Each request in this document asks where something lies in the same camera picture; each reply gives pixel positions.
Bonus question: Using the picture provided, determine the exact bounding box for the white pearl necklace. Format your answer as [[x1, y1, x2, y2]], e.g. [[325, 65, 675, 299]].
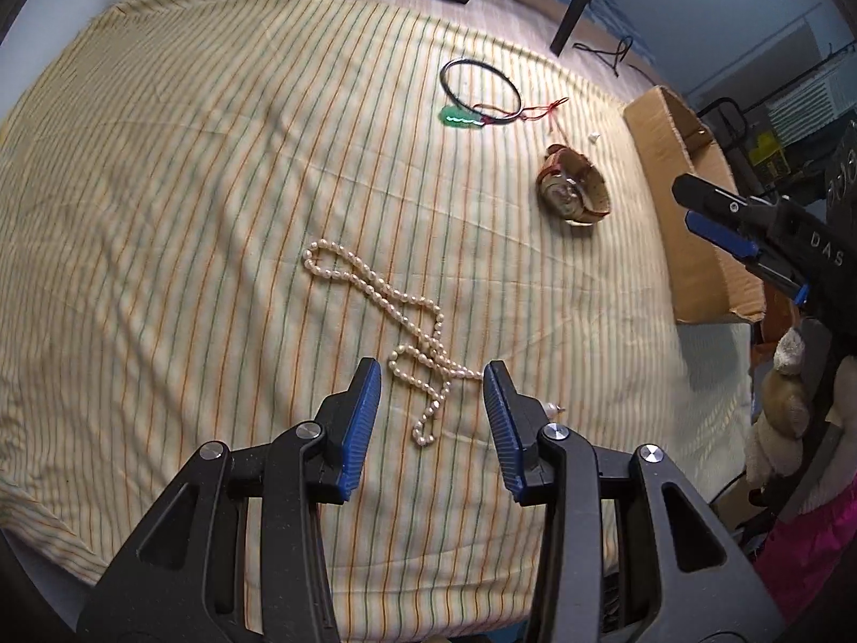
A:
[[303, 239, 484, 448]]

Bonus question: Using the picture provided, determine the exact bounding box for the yellow striped cloth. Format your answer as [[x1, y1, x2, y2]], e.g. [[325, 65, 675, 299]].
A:
[[0, 0, 754, 640]]

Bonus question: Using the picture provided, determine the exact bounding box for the black cord green pendant necklace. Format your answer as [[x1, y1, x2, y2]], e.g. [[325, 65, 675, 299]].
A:
[[440, 59, 570, 130]]

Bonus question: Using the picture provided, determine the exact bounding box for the black cable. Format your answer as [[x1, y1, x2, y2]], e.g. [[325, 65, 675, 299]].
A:
[[574, 35, 634, 74]]

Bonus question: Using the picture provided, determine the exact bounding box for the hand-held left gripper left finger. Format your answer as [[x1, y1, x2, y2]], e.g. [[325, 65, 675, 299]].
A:
[[77, 357, 382, 643]]

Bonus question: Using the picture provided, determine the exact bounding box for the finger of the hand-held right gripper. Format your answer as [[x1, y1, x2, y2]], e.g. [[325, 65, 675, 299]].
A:
[[671, 173, 769, 260], [745, 246, 810, 304]]

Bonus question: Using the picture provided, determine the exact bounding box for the black tripod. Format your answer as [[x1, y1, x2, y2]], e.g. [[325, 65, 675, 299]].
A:
[[502, 0, 620, 56]]

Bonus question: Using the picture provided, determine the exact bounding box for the beige checkered blanket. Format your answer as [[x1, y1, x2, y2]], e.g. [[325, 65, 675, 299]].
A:
[[121, 0, 664, 101]]

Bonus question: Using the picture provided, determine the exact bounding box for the brown strap wristwatch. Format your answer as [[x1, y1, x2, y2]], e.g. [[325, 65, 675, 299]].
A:
[[537, 143, 613, 226]]

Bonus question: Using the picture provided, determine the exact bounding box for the beige plush toy pink dress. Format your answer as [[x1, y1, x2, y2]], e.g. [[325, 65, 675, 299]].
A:
[[745, 327, 857, 624]]

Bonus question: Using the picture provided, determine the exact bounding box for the cardboard box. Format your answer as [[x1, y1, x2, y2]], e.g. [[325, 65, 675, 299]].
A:
[[624, 85, 765, 326]]

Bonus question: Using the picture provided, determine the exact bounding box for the white striped towel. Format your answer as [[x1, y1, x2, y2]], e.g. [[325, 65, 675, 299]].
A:
[[764, 70, 851, 145]]

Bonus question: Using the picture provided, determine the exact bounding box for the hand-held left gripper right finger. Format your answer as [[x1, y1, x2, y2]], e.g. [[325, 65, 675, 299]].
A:
[[482, 360, 784, 643]]

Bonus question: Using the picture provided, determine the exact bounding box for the yellow crate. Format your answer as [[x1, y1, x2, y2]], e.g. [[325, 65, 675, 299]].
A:
[[748, 130, 794, 182]]

